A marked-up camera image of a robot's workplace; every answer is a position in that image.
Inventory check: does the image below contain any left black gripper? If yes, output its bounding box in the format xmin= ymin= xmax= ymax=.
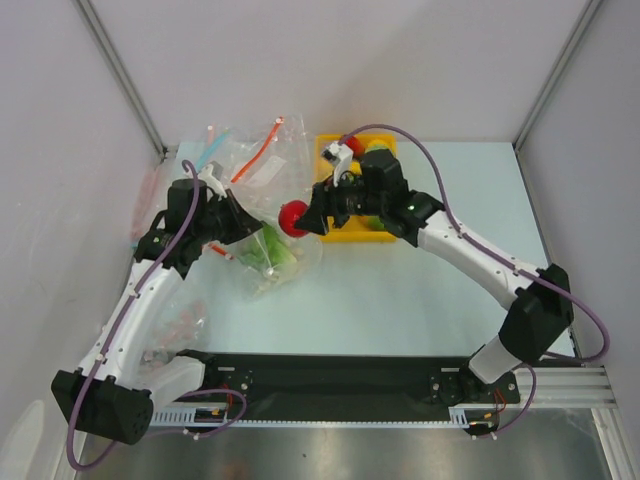
xmin=193 ymin=189 xmax=262 ymax=245

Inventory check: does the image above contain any red pomegranate toy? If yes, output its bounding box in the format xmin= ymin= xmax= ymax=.
xmin=278 ymin=200 xmax=308 ymax=238

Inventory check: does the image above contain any green lettuce toy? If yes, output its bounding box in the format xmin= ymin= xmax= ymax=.
xmin=236 ymin=222 xmax=297 ymax=271

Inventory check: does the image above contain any white dotted zip bag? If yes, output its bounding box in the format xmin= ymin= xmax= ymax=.
xmin=221 ymin=142 xmax=322 ymax=299

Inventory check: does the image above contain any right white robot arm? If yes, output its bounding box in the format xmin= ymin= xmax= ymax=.
xmin=294 ymin=142 xmax=572 ymax=401

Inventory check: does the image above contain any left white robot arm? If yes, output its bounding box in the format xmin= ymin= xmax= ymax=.
xmin=51 ymin=179 xmax=262 ymax=445

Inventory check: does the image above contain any orange zipper clear bag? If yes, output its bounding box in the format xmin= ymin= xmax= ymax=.
xmin=209 ymin=114 xmax=311 ymax=261

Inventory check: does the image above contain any blue zipper clear bag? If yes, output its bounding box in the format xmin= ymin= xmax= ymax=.
xmin=176 ymin=124 xmax=232 ymax=173

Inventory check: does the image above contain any pink dotted bag front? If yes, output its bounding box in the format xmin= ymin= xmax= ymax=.
xmin=139 ymin=300 xmax=208 ymax=373

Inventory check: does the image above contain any yellow plastic tray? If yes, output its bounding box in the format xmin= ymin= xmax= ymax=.
xmin=314 ymin=133 xmax=397 ymax=244

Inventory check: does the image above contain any mango toy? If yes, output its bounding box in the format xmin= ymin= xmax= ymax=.
xmin=364 ymin=216 xmax=385 ymax=232

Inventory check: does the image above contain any red strawberry toy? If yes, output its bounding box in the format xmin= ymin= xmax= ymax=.
xmin=344 ymin=136 xmax=366 ymax=159

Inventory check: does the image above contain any green cabbage toy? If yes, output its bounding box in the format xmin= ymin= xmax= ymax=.
xmin=365 ymin=139 xmax=393 ymax=153

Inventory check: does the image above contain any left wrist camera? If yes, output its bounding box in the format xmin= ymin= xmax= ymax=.
xmin=198 ymin=162 xmax=227 ymax=198

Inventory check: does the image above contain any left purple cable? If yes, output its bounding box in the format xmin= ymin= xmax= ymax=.
xmin=65 ymin=159 xmax=248 ymax=472

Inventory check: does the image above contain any purple cable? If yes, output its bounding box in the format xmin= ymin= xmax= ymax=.
xmin=65 ymin=159 xmax=248 ymax=472
xmin=339 ymin=123 xmax=611 ymax=441

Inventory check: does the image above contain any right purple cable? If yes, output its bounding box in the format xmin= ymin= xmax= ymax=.
xmin=339 ymin=123 xmax=611 ymax=441

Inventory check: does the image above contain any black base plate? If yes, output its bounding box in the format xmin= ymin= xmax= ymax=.
xmin=186 ymin=351 xmax=520 ymax=411

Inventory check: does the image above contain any white cable duct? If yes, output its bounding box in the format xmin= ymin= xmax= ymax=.
xmin=151 ymin=401 xmax=499 ymax=430

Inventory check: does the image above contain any left aluminium frame post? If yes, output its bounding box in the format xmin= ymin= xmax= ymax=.
xmin=72 ymin=0 xmax=167 ymax=160

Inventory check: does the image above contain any aluminium frame post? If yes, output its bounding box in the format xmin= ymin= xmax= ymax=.
xmin=512 ymin=0 xmax=606 ymax=151
xmin=72 ymin=0 xmax=167 ymax=160

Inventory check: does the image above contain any aluminium front rail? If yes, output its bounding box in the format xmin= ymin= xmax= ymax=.
xmin=508 ymin=367 xmax=617 ymax=410

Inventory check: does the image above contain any right aluminium frame post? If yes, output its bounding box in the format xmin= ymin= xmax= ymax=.
xmin=512 ymin=0 xmax=606 ymax=151

